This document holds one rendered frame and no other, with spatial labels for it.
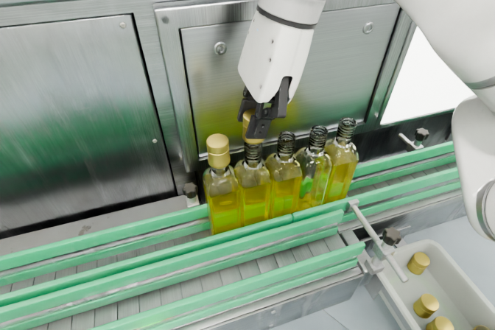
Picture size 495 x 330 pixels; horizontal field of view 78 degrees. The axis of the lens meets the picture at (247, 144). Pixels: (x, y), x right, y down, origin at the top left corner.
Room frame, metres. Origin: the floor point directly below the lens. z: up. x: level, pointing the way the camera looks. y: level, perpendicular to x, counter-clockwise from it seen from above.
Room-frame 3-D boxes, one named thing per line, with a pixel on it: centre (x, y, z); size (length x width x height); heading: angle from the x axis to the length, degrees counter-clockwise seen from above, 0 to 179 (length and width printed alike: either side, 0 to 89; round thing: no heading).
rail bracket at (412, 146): (0.57, -0.41, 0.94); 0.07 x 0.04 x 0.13; 18
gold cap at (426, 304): (0.24, -0.37, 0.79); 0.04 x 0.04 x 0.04
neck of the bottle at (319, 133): (0.39, -0.12, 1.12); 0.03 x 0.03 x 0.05
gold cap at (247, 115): (0.36, -0.01, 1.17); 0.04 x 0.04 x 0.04
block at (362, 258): (0.32, -0.23, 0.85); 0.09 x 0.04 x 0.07; 18
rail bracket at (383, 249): (0.30, -0.24, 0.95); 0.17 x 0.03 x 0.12; 18
